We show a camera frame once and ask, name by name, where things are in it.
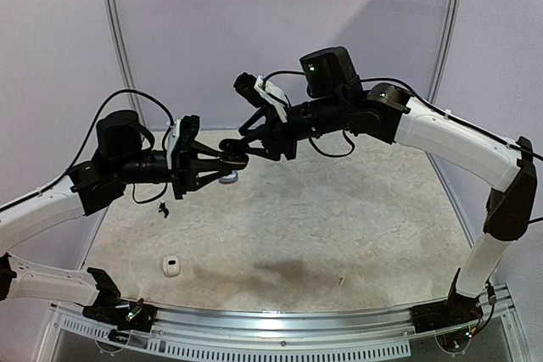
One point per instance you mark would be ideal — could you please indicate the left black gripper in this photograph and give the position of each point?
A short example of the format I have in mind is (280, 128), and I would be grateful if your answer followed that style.
(182, 171)

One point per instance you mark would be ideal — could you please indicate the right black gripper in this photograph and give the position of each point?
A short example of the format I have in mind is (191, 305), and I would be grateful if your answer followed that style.
(279, 134)

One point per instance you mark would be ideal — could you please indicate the black earbud charging case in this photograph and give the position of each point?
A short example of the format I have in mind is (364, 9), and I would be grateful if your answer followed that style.
(233, 152)

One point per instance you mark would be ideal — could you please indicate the purple earbud charging case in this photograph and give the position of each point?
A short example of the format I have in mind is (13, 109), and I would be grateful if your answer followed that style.
(229, 179)

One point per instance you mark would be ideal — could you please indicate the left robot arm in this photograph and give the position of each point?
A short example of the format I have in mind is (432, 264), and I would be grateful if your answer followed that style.
(120, 159)

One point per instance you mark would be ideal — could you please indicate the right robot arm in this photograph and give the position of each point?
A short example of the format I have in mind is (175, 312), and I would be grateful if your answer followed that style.
(392, 112)

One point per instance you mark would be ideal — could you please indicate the white earbud charging case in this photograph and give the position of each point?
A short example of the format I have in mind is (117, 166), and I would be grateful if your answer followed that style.
(171, 266)

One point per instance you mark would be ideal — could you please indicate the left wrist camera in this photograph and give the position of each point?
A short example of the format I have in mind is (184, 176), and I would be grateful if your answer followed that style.
(181, 138)

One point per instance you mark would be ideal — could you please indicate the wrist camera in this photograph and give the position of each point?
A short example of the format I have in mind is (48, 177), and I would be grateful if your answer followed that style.
(261, 94)
(181, 138)

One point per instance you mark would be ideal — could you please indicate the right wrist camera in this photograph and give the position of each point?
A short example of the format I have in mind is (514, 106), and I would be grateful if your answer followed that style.
(261, 94)

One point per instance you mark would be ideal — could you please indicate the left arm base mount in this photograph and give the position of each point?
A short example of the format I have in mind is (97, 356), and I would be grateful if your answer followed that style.
(110, 308)

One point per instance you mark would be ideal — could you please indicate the aluminium front rail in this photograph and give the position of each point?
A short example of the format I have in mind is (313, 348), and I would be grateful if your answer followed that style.
(185, 334)

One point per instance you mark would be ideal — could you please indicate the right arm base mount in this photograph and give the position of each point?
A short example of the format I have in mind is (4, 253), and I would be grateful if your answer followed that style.
(454, 310)

